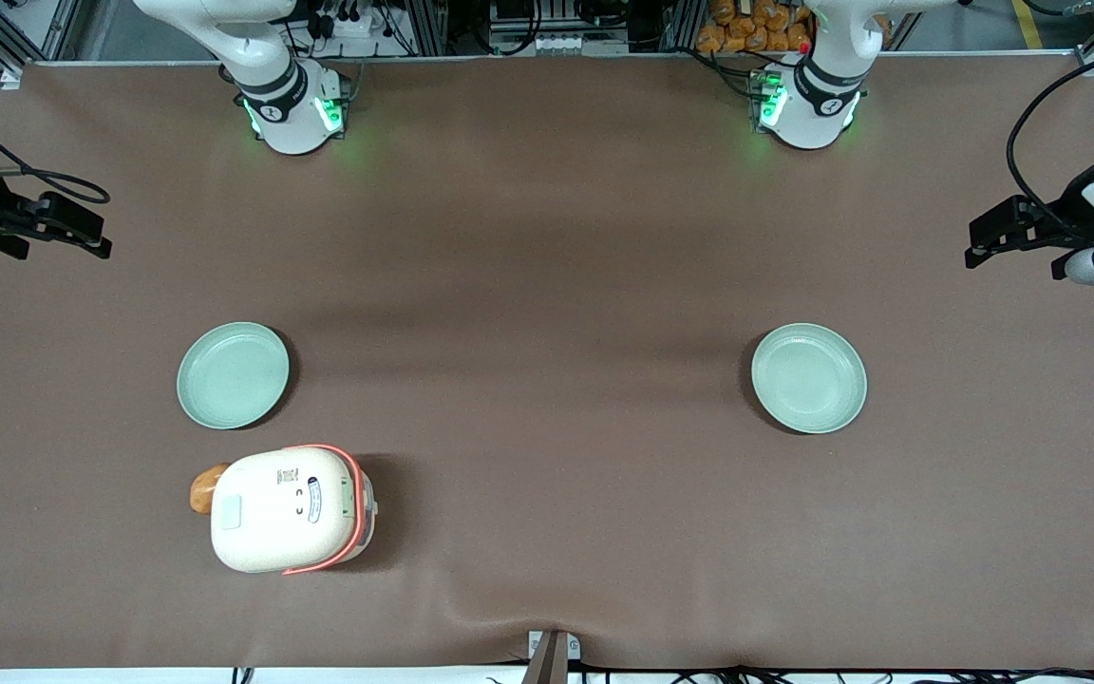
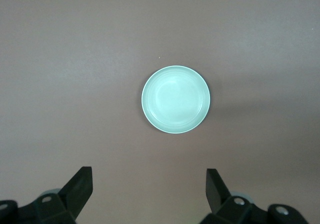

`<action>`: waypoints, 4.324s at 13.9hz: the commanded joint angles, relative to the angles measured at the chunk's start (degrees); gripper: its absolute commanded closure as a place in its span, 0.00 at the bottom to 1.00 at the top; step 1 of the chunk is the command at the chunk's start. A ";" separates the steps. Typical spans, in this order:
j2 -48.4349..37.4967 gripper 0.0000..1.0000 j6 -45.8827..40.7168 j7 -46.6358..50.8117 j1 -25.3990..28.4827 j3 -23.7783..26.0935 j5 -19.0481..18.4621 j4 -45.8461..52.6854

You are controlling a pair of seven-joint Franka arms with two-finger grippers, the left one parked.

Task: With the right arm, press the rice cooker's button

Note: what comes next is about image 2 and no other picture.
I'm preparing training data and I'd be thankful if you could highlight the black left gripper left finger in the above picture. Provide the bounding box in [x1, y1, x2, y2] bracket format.
[0, 166, 94, 224]

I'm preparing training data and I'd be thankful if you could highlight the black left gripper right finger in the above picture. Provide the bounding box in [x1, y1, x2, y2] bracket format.
[201, 168, 308, 224]

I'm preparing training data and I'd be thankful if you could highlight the light green round plate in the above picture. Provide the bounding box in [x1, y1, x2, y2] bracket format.
[141, 65, 211, 135]

